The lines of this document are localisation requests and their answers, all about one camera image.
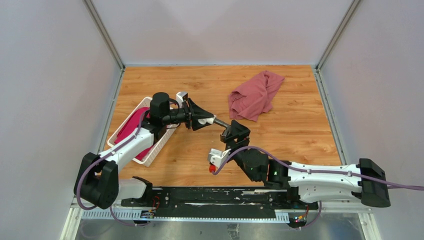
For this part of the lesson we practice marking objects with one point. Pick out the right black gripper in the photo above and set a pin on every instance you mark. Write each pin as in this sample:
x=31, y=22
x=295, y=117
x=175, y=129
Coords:
x=238, y=131

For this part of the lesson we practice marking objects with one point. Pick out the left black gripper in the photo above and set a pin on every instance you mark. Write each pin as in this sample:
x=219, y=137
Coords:
x=198, y=112

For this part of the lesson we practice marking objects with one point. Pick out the white pipe elbow fitting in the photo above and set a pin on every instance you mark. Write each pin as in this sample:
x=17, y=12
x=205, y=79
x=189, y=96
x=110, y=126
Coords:
x=207, y=120

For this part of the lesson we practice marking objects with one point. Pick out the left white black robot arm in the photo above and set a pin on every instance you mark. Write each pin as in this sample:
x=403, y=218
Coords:
x=97, y=184

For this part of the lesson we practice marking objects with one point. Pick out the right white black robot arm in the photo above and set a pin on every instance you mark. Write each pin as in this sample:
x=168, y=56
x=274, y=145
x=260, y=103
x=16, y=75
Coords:
x=303, y=182

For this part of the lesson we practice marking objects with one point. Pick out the dusty pink cloth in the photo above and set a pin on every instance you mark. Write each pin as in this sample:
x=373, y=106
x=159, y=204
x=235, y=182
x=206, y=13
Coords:
x=254, y=97

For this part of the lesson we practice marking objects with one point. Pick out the white plastic basket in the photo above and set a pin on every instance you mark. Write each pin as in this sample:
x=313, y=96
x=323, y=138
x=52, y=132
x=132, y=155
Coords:
x=147, y=156

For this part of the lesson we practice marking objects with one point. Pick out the magenta cloth in basket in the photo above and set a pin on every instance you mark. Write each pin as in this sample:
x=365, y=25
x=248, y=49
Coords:
x=127, y=129

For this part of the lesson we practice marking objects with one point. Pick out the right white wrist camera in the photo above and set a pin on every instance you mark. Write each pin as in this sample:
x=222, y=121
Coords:
x=217, y=159

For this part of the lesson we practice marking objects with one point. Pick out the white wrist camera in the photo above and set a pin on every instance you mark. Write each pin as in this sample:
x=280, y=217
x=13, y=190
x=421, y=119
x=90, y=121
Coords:
x=217, y=159
x=181, y=97

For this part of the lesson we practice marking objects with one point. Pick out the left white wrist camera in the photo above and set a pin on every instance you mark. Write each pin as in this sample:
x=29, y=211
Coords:
x=181, y=97

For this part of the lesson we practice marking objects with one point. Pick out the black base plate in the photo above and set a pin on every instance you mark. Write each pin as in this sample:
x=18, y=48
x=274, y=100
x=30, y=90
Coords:
x=219, y=202

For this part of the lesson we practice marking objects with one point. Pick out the aluminium frame rail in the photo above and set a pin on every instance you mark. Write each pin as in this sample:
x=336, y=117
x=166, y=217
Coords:
x=139, y=214

